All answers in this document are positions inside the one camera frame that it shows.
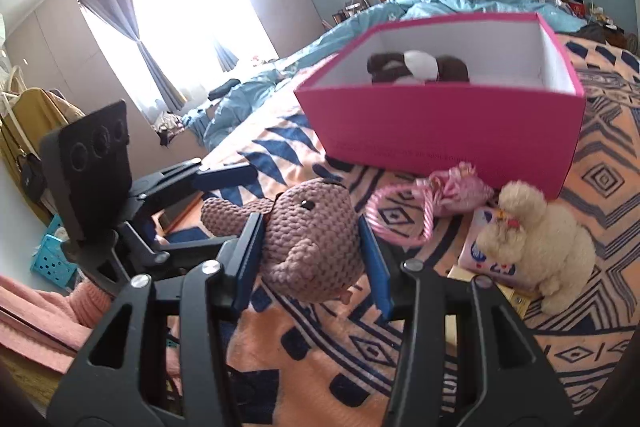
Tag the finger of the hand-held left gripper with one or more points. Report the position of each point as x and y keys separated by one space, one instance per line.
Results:
x=190 y=253
x=225 y=177

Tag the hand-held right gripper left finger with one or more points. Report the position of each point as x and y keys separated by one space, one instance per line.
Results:
x=251 y=259

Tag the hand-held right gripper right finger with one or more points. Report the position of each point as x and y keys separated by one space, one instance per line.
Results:
x=376 y=267

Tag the brown knitted bear toy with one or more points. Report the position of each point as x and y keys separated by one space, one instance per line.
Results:
x=300 y=232

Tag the pink flowered tissue pack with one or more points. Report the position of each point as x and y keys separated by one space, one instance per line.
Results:
x=480 y=257

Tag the pink frilly pouch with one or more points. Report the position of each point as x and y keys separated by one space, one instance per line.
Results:
x=460 y=194

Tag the pink cardboard box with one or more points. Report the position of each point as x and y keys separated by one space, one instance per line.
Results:
x=440 y=132

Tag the cream plush dog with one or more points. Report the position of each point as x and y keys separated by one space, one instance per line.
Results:
x=550 y=252

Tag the brown white plush toy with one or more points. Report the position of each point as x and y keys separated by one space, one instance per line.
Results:
x=417 y=67

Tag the person's left forearm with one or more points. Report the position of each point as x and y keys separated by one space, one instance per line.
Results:
x=60 y=322

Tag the small black bag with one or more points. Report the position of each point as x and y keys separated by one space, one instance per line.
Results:
x=31 y=177

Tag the yellow coat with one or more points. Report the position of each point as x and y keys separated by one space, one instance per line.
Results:
x=35 y=122

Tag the blue plastic basket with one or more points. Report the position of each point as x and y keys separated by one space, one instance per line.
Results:
x=50 y=262

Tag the cluttered bedside shelf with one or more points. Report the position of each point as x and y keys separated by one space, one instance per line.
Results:
x=352 y=7

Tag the orange blue patterned blanket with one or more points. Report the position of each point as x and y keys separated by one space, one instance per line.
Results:
x=600 y=132

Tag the dark cloth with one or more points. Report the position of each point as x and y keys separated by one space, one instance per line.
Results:
x=605 y=34

